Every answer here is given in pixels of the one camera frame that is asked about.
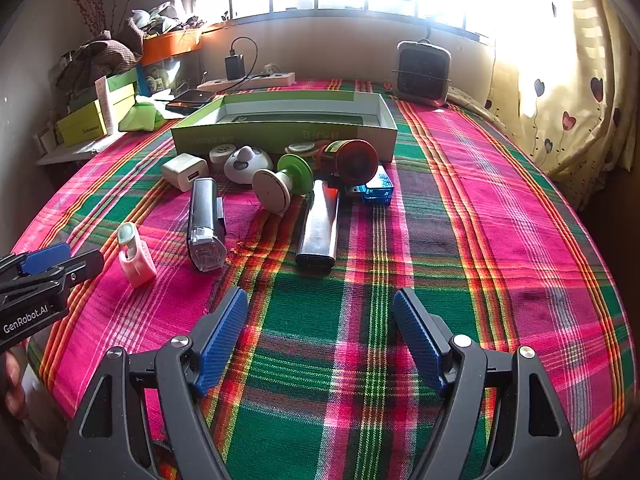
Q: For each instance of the black smartphone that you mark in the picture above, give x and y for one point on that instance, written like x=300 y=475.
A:
x=189 y=101

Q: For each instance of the small white round jar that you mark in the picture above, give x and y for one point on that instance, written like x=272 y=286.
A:
x=218 y=156

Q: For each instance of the person's left hand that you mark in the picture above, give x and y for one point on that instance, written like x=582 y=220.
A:
x=15 y=397

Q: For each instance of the plaid pink green tablecloth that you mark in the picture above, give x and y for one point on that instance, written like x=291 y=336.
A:
x=320 y=384

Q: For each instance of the silver black flashlight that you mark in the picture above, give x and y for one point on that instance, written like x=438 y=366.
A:
x=206 y=231

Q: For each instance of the black charger plug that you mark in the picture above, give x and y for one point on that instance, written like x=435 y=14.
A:
x=234 y=66

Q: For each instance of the white power strip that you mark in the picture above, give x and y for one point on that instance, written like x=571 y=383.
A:
x=252 y=82

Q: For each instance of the white usb charger cube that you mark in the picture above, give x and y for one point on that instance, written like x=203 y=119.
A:
x=183 y=169

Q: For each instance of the red cap brown bottle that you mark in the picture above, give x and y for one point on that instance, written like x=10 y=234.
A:
x=354 y=161

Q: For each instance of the orange plastic bin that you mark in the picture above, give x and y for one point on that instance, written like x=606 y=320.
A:
x=158 y=48

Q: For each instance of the blue digital display module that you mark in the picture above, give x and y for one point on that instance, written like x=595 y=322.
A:
x=378 y=191

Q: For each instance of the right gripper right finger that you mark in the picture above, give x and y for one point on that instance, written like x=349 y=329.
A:
x=530 y=437

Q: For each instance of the white round gadget with knob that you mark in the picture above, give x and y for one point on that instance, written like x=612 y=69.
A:
x=242 y=164

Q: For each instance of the yellow green box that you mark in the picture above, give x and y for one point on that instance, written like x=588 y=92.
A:
x=86 y=123

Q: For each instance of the green cardboard box tray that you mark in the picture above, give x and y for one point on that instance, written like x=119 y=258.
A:
x=273 y=120

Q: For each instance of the brown fabric bag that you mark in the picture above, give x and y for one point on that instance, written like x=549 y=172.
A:
x=102 y=56

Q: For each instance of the small white black heater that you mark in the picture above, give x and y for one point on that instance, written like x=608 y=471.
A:
x=422 y=73

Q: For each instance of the heart pattern curtain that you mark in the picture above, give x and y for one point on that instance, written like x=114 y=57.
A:
x=566 y=87

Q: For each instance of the pink white red device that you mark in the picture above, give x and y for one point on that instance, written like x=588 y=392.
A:
x=308 y=151

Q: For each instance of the white green suction holder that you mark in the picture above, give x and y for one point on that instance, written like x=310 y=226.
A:
x=274 y=189

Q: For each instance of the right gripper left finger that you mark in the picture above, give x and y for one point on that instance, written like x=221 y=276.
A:
x=110 y=436

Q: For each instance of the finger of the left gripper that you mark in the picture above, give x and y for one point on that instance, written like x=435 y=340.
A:
x=67 y=274
x=32 y=263

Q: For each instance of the pink mint small device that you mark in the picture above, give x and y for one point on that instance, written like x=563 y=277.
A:
x=134 y=256

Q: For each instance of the white tube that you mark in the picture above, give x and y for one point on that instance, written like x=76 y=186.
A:
x=107 y=110

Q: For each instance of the silver metal lighter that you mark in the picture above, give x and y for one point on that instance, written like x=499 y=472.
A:
x=318 y=242

